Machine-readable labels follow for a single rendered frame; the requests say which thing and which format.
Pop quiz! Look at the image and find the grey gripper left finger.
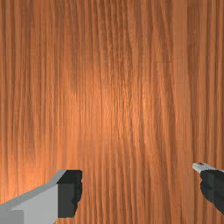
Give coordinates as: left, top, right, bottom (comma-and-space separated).
0, 169, 83, 224

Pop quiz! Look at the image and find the white USB stick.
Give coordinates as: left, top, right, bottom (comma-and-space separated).
192, 162, 224, 175

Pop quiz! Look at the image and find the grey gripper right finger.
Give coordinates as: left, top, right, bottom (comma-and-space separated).
199, 169, 224, 217

